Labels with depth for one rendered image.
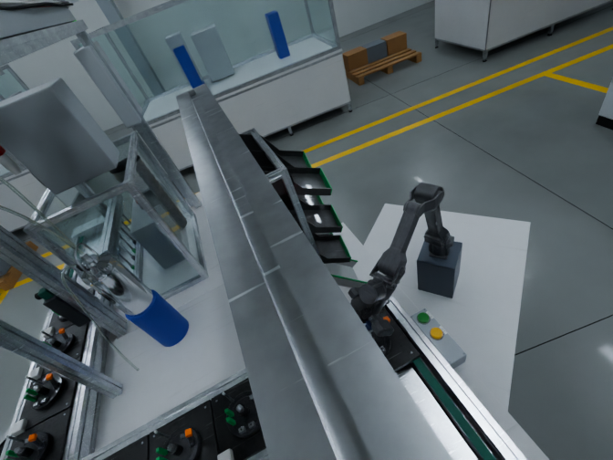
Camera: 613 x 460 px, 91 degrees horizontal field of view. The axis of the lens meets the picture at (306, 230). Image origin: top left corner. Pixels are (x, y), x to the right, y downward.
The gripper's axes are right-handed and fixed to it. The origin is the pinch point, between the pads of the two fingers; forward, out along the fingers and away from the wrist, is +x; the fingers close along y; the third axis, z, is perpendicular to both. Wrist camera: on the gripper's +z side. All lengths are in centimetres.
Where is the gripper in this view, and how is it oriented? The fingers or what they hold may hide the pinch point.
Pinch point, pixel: (362, 320)
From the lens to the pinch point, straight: 105.6
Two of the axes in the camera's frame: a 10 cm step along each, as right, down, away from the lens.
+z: -8.4, -1.1, -5.2
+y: 3.8, 5.6, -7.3
